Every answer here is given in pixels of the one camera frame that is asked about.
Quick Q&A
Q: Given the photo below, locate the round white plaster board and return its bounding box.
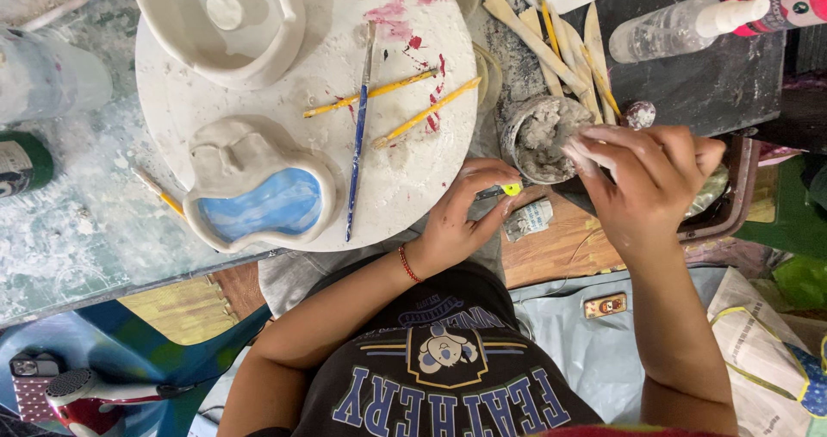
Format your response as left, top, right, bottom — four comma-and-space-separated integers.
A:
134, 0, 479, 253

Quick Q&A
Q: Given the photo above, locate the black slate board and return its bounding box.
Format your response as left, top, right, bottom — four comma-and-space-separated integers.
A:
496, 0, 787, 138

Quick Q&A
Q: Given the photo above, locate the clear plastic cup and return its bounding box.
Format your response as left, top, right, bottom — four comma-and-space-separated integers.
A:
0, 26, 115, 125

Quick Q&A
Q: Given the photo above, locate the small speckled ball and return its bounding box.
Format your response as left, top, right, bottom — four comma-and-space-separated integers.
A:
623, 100, 657, 132

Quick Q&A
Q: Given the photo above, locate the brown plastic tray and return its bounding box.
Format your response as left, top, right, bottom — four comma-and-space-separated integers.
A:
677, 136, 761, 245

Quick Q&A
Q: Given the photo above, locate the tub of grey clay slip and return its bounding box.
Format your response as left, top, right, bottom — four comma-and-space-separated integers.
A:
500, 95, 597, 185

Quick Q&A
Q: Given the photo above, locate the small clear dish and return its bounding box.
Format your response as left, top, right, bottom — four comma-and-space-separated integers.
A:
471, 41, 504, 113

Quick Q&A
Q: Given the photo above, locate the person's left hand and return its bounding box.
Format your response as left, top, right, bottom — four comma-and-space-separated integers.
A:
412, 158, 538, 282

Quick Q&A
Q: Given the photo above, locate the red bead bracelet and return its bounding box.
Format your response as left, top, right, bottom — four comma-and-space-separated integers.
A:
398, 246, 423, 285

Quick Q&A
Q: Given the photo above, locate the clear spray bottle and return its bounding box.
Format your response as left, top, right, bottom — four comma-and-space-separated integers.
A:
608, 0, 771, 65

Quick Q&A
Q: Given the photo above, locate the tool with yellow-green tip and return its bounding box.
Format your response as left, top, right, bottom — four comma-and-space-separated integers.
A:
475, 182, 525, 201

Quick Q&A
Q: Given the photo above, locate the thin yellow paintbrush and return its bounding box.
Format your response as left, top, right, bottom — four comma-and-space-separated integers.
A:
526, 0, 623, 119

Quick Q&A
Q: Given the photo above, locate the phone in dotted case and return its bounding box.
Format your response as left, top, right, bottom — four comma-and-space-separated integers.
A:
9, 352, 63, 423

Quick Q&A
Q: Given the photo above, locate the black printed t-shirt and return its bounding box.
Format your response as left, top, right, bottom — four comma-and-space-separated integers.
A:
249, 259, 605, 437

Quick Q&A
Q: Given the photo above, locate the green plastic bag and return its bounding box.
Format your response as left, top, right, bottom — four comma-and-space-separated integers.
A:
733, 155, 827, 310

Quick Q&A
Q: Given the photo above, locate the wooden modelling tool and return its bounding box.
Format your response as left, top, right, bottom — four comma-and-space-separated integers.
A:
583, 2, 619, 125
482, 0, 593, 100
549, 20, 603, 125
518, 7, 565, 97

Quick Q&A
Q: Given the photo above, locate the white clay bowl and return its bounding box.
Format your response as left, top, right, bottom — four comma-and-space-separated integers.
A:
133, 0, 307, 91

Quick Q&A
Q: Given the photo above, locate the clay tray with blue glaze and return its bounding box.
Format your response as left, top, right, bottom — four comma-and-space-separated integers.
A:
183, 115, 337, 254

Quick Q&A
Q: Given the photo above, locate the blue paintbrush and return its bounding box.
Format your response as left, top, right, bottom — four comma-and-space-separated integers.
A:
344, 22, 378, 243

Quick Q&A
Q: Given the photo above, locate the green bottle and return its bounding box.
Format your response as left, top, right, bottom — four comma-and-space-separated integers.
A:
0, 131, 55, 199

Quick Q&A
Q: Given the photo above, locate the white and red hair dryer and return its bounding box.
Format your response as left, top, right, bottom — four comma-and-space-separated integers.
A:
44, 367, 196, 437

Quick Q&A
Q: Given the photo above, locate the wooden board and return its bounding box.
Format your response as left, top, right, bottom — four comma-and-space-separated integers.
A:
500, 184, 647, 290

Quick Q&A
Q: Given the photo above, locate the white stick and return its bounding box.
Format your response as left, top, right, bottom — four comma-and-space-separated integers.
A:
19, 0, 127, 33

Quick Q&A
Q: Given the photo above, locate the red and white bottle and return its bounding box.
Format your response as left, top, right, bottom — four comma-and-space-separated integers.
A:
724, 0, 827, 38

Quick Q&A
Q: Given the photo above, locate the person's right hand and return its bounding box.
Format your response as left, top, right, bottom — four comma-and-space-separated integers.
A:
561, 125, 728, 258

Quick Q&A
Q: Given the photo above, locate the crumpled paper label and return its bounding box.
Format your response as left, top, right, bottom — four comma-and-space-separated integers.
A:
503, 198, 555, 243

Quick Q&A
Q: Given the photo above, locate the newspaper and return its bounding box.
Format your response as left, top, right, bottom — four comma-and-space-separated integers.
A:
707, 267, 827, 437

